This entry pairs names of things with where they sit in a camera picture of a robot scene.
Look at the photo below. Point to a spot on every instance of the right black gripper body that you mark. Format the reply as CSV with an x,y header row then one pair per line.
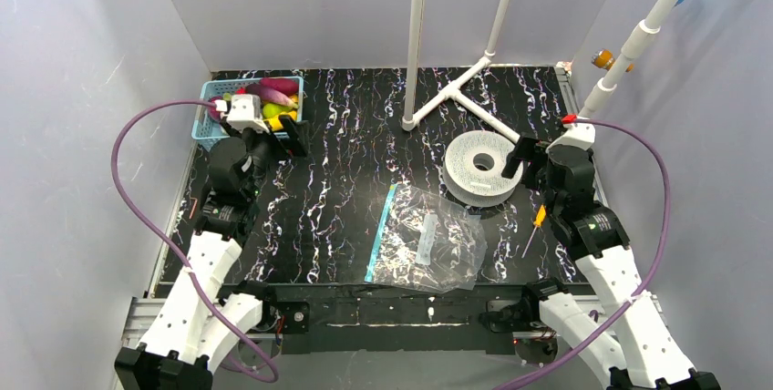
x,y
527,156

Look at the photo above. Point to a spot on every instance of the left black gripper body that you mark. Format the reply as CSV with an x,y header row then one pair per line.
x,y
287,140

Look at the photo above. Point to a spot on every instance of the yellow banana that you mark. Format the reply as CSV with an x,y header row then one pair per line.
x,y
275,123

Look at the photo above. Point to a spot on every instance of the purple sweet potato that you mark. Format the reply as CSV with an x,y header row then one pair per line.
x,y
285,85

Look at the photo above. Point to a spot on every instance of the pink purple eggplant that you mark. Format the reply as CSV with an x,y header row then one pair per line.
x,y
270,95

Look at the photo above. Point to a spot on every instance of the clear zip top bag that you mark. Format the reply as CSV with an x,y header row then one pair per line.
x,y
425,243

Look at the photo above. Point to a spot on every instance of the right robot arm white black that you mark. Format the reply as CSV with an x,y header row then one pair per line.
x,y
632,348

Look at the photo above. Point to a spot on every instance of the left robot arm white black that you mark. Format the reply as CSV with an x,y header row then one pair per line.
x,y
193,334

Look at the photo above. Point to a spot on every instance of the green pepper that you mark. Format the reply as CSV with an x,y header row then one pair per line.
x,y
272,110

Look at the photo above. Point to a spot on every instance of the blue plastic basket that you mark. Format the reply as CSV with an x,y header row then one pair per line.
x,y
207,131

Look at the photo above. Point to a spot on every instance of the dark purple onion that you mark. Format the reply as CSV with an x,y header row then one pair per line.
x,y
213,113

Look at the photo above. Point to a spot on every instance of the red allen key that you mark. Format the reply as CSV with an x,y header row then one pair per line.
x,y
193,207

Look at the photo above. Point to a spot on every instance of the yellow handled screwdriver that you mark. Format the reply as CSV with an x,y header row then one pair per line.
x,y
538,221

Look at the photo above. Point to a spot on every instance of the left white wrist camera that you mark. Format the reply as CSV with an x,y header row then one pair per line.
x,y
240,112

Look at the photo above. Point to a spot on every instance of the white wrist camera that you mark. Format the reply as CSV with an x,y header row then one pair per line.
x,y
578,133
240,112

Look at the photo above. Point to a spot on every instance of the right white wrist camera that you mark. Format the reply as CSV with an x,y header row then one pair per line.
x,y
578,133

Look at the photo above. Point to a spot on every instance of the orange knob on wall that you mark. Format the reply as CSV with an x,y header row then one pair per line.
x,y
603,59

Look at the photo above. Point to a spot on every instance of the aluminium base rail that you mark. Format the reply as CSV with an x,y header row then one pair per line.
x,y
401,311

